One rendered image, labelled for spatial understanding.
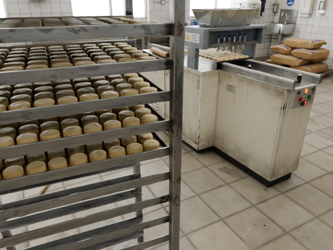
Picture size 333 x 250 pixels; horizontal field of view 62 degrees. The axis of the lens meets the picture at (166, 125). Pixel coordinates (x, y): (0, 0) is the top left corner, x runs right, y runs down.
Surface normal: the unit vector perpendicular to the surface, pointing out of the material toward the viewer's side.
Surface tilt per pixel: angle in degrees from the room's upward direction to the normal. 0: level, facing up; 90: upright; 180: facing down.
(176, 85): 90
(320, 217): 0
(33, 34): 90
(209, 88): 90
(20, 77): 90
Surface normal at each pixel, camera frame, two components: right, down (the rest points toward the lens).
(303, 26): -0.88, 0.19
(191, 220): 0.00, -0.91
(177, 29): 0.39, 0.38
